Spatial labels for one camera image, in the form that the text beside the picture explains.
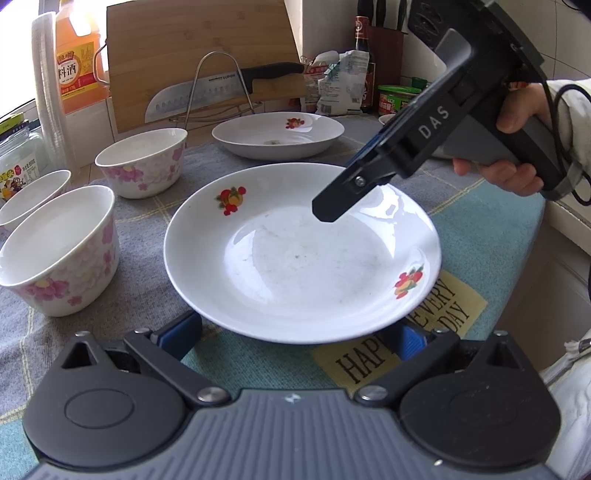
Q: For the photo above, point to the bamboo cutting board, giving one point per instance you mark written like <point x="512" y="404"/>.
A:
<point x="184" y="37"/>

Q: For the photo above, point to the white stained plate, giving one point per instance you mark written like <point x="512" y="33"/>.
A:
<point x="258" y="131"/>

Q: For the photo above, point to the small green capped jar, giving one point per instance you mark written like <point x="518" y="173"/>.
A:
<point x="422" y="82"/>

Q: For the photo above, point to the red and white seasoning bag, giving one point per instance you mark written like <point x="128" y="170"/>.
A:
<point x="310" y="87"/>

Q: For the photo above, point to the teal bag clip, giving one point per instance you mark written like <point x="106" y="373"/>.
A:
<point x="331" y="70"/>

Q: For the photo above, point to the person's light clothing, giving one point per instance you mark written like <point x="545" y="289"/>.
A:
<point x="572" y="415"/>

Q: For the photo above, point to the glass jar with label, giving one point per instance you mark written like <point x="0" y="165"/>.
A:
<point x="23" y="154"/>

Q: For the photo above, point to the stack of clear plastic cups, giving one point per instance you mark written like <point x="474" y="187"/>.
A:
<point x="48" y="92"/>

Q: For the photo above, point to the person's right hand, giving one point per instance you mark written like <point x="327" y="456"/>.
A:
<point x="521" y="106"/>

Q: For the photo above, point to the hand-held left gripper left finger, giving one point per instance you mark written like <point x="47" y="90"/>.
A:
<point x="180" y="331"/>

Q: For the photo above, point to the orange cooking wine bottle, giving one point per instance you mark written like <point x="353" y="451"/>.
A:
<point x="78" y="60"/>

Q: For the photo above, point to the green lidded sauce jar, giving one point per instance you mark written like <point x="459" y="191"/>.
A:
<point x="397" y="94"/>

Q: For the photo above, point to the grey and teal checked cloth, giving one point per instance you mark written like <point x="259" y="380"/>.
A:
<point x="138" y="221"/>

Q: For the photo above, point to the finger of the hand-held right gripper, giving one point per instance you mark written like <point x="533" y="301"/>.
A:
<point x="341" y="198"/>
<point x="367" y="150"/>

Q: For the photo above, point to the dark red knife block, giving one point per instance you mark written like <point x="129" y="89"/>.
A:
<point x="388" y="55"/>

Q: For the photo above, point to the white bowl with pink flowers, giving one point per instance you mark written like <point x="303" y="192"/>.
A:
<point x="69" y="272"/>
<point x="27" y="194"/>
<point x="138" y="175"/>

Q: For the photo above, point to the dark soy sauce bottle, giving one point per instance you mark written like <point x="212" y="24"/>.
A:
<point x="364" y="41"/>

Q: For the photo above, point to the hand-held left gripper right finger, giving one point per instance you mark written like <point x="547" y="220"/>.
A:
<point x="410" y="342"/>

